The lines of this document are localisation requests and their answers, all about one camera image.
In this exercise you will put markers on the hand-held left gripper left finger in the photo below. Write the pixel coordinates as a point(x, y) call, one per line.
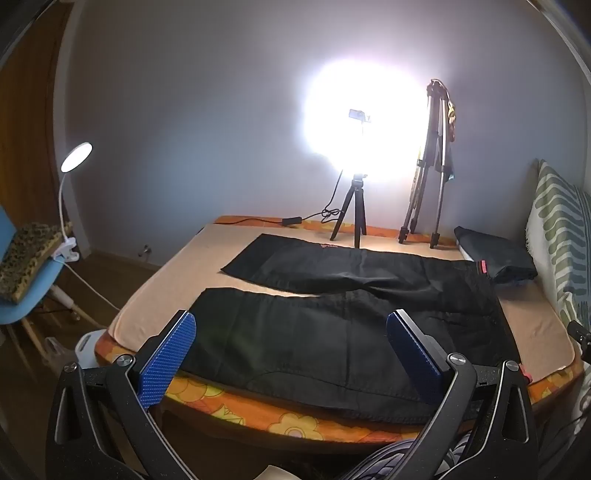
point(167, 357)

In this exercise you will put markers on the blue chair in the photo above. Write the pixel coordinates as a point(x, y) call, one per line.
point(27, 314)

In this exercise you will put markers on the folded light blue cloth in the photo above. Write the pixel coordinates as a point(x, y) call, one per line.
point(467, 253)

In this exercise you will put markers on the beige blanket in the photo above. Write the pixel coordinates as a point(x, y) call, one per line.
point(184, 272)

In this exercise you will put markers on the small black tripod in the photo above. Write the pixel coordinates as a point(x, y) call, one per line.
point(359, 207)

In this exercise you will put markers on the person's striped clothing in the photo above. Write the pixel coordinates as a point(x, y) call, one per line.
point(406, 457)

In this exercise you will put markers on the black pants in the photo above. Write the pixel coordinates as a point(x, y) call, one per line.
point(323, 332)

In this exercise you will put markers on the wooden wardrobe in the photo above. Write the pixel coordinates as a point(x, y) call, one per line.
point(27, 138)

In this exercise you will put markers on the large silver tripod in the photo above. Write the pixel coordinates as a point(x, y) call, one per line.
point(436, 138)

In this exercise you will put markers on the green striped pillow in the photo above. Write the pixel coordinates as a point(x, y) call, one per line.
point(556, 221)

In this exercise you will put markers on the folded dark cloth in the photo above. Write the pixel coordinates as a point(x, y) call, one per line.
point(501, 256)

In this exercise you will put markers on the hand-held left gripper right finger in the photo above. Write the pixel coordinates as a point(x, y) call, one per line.
point(412, 353)

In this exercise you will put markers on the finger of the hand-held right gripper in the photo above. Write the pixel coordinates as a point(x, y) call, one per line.
point(578, 333)

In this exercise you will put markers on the leopard print cushion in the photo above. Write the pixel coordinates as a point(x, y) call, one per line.
point(27, 258)

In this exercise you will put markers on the white clip lamp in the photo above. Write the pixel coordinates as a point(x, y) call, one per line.
point(76, 157)

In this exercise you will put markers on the white plastic container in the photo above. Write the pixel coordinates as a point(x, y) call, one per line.
point(88, 346)

